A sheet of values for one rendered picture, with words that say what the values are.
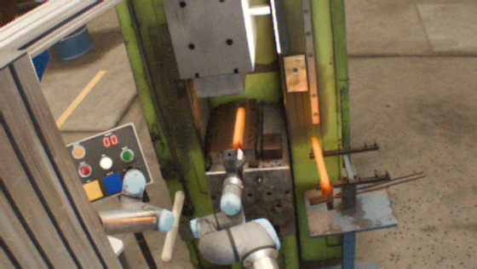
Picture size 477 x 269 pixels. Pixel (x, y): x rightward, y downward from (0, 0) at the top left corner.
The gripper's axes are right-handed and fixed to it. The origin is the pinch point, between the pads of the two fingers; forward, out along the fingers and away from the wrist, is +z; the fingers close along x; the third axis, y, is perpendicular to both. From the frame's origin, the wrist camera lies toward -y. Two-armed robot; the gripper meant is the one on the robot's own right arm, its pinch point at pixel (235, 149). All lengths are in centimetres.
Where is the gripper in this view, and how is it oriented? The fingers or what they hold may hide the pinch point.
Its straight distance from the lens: 206.3
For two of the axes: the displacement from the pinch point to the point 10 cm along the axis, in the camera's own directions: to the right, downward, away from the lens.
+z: 0.6, -5.7, 8.2
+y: 1.5, 8.1, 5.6
